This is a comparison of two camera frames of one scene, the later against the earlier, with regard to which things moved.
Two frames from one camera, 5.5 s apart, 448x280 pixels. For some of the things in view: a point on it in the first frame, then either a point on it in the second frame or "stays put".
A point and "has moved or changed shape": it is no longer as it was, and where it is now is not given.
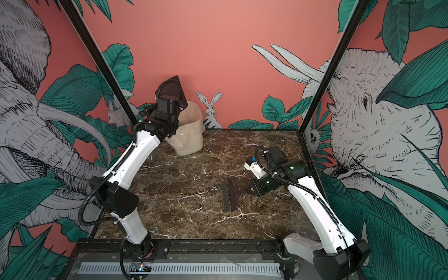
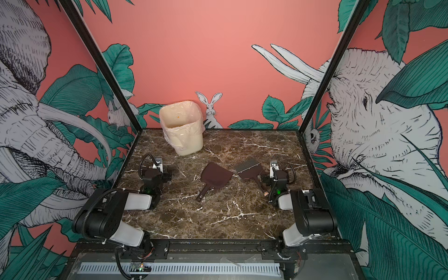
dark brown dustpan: x=171 y=89 → x=213 y=175
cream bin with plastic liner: x=189 y=137 stays put
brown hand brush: x=230 y=196 has moved or changed shape
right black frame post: x=357 y=11 stays put
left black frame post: x=95 y=55 stays put
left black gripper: x=151 y=111 → x=164 y=176
